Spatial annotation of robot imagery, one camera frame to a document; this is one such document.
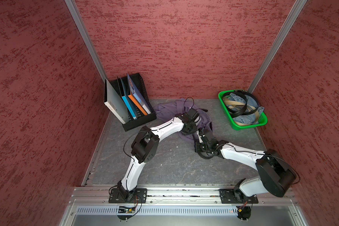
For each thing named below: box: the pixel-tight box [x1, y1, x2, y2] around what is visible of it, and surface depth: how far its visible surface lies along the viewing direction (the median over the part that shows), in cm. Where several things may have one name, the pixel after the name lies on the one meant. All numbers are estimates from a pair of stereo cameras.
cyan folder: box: [119, 76, 138, 121], surface depth 87 cm
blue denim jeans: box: [223, 92, 265, 125], surface depth 102 cm
